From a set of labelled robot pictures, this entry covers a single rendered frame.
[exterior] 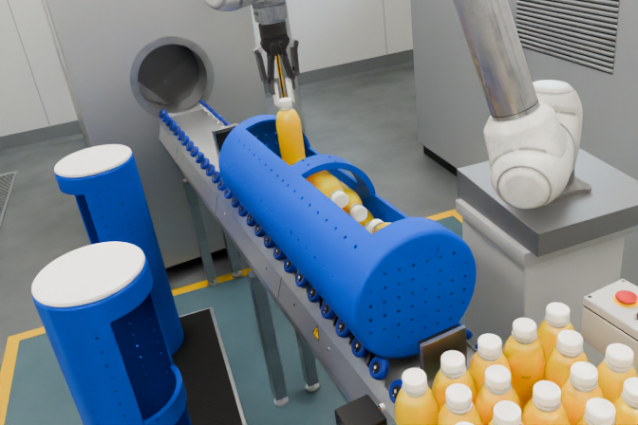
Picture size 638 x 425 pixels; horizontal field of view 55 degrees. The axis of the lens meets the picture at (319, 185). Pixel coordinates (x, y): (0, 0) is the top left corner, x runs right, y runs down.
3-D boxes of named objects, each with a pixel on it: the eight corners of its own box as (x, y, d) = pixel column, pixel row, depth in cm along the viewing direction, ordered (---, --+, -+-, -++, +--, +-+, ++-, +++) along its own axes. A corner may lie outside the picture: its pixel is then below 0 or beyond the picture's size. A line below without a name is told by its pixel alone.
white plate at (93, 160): (96, 140, 243) (97, 143, 243) (37, 170, 222) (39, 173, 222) (146, 147, 229) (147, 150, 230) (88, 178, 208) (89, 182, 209)
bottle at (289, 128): (291, 173, 179) (282, 113, 171) (278, 166, 185) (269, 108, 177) (310, 164, 183) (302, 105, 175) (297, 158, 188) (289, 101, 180)
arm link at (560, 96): (580, 155, 158) (591, 73, 147) (572, 188, 144) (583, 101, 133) (516, 147, 165) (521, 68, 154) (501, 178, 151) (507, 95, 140)
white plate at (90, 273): (24, 317, 139) (26, 321, 139) (146, 284, 145) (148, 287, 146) (37, 257, 163) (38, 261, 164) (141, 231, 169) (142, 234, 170)
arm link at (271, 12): (246, 1, 165) (250, 23, 168) (257, 4, 158) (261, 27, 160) (277, -6, 168) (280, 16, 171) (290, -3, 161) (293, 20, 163)
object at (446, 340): (459, 369, 123) (459, 320, 117) (467, 377, 121) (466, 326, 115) (418, 389, 119) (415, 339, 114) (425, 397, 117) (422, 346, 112)
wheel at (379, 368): (382, 352, 123) (374, 351, 122) (393, 365, 119) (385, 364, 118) (371, 371, 124) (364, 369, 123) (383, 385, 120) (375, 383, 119)
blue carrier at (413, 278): (305, 190, 203) (301, 107, 191) (473, 335, 130) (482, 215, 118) (223, 209, 192) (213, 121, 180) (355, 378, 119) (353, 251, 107)
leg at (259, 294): (285, 394, 249) (259, 266, 222) (290, 403, 244) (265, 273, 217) (272, 399, 247) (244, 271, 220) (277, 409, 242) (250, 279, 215)
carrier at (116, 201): (150, 318, 282) (103, 358, 260) (97, 143, 244) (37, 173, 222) (197, 332, 268) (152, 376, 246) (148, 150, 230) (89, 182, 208)
